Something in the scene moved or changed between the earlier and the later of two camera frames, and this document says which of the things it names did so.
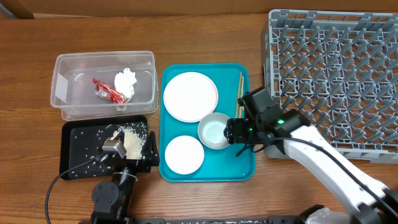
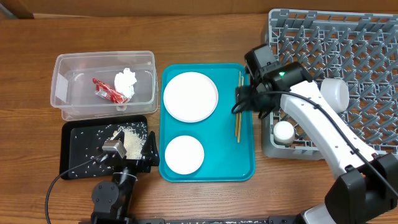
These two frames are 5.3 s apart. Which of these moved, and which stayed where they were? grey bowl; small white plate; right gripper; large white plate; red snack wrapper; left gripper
Moved: right gripper; grey bowl
Stayed: red snack wrapper; small white plate; left gripper; large white plate
